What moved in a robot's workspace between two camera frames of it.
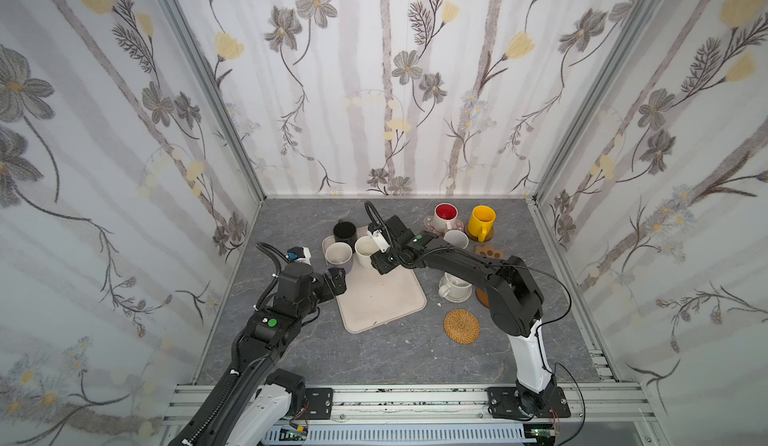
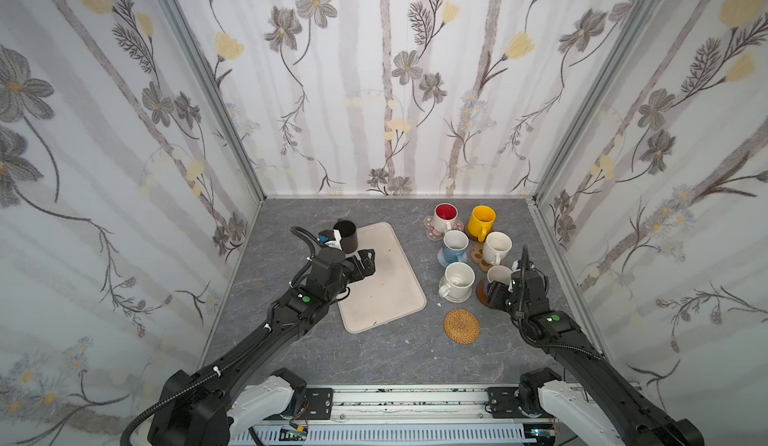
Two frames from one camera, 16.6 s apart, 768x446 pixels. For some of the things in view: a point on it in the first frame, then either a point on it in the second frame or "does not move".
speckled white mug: (454, 288) does not move
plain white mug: (365, 247) → (496, 246)
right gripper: (389, 251) → (501, 293)
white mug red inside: (445, 217) does not move
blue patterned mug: (456, 238) does not move
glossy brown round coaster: (482, 297) does not move
